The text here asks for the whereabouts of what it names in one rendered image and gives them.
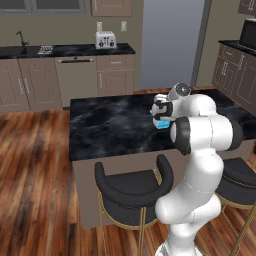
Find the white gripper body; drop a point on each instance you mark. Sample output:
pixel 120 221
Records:
pixel 156 107

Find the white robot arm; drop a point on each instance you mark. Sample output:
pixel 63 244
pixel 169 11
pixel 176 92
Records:
pixel 200 173

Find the blue yogurt container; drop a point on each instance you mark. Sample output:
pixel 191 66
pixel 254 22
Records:
pixel 162 124

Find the brown base cupboards run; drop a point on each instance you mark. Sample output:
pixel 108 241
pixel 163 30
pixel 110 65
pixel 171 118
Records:
pixel 238 78
pixel 116 76
pixel 26 85

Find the white toaster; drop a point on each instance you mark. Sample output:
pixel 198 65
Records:
pixel 106 40

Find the beige dishwasher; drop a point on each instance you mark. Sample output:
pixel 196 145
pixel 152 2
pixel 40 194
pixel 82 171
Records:
pixel 76 81

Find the black stool with gold legs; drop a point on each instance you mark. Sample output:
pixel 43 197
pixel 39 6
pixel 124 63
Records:
pixel 238 186
pixel 133 193

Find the grey dish mat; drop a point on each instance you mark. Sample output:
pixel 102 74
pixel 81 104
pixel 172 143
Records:
pixel 45 50

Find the dark sink tap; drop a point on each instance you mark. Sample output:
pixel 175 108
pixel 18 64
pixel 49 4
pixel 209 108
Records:
pixel 22 39

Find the grey window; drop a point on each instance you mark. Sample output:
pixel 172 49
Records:
pixel 40 5

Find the black sink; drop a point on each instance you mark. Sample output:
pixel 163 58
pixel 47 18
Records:
pixel 11 51

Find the white wall outlet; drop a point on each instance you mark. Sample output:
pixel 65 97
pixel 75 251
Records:
pixel 124 26
pixel 99 26

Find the brown wall cupboard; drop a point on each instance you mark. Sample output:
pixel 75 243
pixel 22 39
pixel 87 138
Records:
pixel 111 7
pixel 247 6

